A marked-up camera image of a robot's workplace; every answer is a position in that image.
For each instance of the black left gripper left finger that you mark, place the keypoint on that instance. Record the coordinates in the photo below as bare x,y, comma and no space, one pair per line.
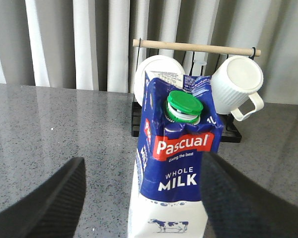
50,211

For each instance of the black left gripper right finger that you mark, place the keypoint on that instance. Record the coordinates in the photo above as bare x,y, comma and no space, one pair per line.
240,208

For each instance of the white ribbed mug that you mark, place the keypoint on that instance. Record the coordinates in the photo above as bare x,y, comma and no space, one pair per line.
237,80

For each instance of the white smiley mug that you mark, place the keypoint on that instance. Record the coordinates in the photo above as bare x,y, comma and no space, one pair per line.
158,66

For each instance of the blue white milk carton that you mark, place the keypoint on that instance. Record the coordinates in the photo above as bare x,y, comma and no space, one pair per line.
178,125

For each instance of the grey pleated curtain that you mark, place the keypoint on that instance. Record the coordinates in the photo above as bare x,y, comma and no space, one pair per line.
87,44

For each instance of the black wire mug rack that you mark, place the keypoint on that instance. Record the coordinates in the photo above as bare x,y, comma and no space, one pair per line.
230,133

